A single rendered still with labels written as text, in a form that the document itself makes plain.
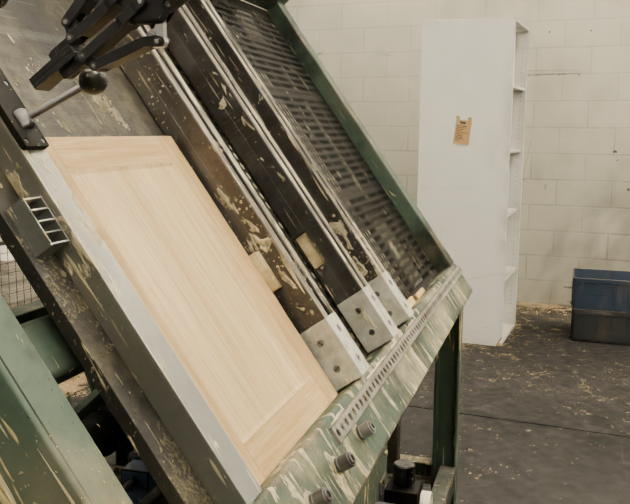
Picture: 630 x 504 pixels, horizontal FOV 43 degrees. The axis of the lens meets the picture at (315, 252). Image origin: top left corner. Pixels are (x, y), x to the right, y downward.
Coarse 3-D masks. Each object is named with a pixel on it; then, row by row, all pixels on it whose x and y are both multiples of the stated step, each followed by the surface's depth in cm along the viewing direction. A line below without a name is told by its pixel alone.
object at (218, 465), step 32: (0, 128) 103; (0, 160) 103; (32, 160) 103; (32, 192) 102; (64, 192) 105; (64, 224) 102; (64, 256) 102; (96, 256) 103; (96, 288) 102; (128, 288) 105; (128, 320) 101; (128, 352) 102; (160, 352) 103; (160, 384) 101; (192, 384) 105; (160, 416) 102; (192, 416) 101; (192, 448) 101; (224, 448) 103; (224, 480) 100
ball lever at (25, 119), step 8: (88, 72) 104; (96, 72) 105; (104, 72) 106; (80, 80) 105; (88, 80) 104; (96, 80) 104; (104, 80) 105; (72, 88) 105; (80, 88) 105; (88, 88) 105; (96, 88) 105; (104, 88) 106; (64, 96) 105; (72, 96) 106; (48, 104) 104; (56, 104) 105; (16, 112) 103; (24, 112) 104; (32, 112) 104; (40, 112) 104; (24, 120) 103; (32, 120) 104; (24, 128) 103; (32, 128) 105
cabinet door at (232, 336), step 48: (96, 144) 124; (144, 144) 138; (96, 192) 116; (144, 192) 129; (192, 192) 143; (144, 240) 120; (192, 240) 133; (144, 288) 113; (192, 288) 124; (240, 288) 138; (192, 336) 116; (240, 336) 128; (288, 336) 143; (240, 384) 120; (288, 384) 133; (240, 432) 112; (288, 432) 123
